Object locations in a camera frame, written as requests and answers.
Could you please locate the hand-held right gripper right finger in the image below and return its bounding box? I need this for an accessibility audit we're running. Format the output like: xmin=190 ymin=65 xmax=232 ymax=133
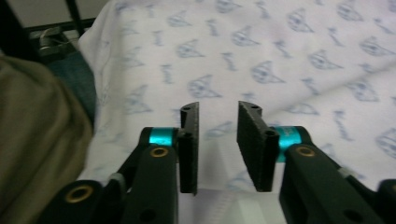
xmin=236 ymin=100 xmax=312 ymax=192

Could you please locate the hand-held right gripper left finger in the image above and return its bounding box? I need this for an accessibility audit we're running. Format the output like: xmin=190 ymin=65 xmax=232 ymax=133
xmin=139 ymin=101 xmax=201 ymax=196

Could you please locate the pink printed towel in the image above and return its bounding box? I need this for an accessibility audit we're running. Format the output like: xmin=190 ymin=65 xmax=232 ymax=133
xmin=77 ymin=0 xmax=396 ymax=194

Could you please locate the white grid mat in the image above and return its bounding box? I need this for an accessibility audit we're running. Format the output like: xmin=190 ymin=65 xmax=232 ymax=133
xmin=177 ymin=186 xmax=290 ymax=224

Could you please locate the dark teal cloth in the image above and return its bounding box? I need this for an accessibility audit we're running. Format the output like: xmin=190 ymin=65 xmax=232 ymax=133
xmin=48 ymin=50 xmax=98 ymax=127

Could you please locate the khaki clothing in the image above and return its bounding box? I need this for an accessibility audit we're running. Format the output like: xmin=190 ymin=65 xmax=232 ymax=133
xmin=0 ymin=50 xmax=95 ymax=224

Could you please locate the black frame stand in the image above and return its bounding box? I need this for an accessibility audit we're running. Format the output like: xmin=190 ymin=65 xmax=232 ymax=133
xmin=0 ymin=0 xmax=97 ymax=63

